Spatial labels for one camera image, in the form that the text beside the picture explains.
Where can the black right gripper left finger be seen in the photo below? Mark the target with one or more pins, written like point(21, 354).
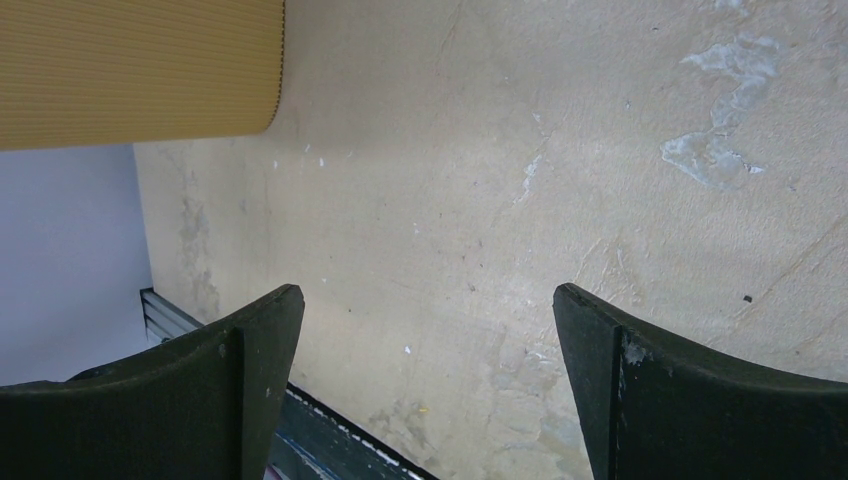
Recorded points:
point(204, 405)

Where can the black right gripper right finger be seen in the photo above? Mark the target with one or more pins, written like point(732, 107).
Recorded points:
point(655, 405)

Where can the yellow plastic bin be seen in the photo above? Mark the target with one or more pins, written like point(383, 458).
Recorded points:
point(79, 73)

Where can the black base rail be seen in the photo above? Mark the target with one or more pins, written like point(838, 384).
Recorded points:
point(312, 441)

